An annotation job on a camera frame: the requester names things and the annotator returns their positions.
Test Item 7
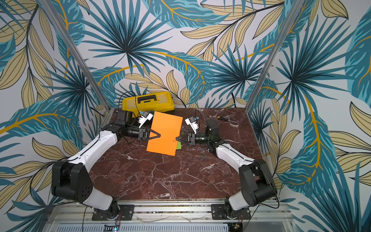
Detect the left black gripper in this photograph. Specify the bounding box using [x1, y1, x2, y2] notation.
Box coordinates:
[125, 125, 160, 141]

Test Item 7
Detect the lime green paper sheet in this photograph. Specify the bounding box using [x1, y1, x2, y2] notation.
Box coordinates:
[176, 142, 182, 150]

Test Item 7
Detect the orange paper sheet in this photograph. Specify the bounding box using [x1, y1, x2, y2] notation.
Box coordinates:
[146, 112, 183, 156]

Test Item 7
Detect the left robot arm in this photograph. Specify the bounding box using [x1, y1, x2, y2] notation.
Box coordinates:
[51, 110, 154, 220]

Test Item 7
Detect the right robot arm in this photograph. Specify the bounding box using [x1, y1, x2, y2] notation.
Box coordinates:
[176, 117, 277, 219]

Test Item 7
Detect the yellow black toolbox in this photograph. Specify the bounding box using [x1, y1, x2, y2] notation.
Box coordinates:
[121, 91, 175, 116]

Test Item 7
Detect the small black orange tool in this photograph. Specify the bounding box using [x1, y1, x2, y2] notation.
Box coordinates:
[217, 116, 229, 121]

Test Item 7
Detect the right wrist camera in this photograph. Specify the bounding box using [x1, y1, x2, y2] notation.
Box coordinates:
[185, 116, 199, 134]

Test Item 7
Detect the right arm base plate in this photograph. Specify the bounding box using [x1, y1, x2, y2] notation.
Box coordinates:
[211, 204, 251, 220]

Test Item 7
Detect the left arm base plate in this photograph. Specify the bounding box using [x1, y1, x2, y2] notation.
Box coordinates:
[92, 205, 134, 221]

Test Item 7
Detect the left aluminium corner post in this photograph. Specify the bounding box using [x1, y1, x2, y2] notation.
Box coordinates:
[40, 0, 111, 111]

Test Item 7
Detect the aluminium corner post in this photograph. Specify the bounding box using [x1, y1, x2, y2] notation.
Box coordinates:
[40, 0, 111, 111]
[245, 0, 304, 114]

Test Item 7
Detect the aluminium front frame rail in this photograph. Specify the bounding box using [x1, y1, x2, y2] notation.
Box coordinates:
[42, 199, 299, 232]

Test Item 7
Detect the right aluminium corner post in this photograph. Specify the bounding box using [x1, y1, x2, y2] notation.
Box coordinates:
[245, 0, 304, 114]

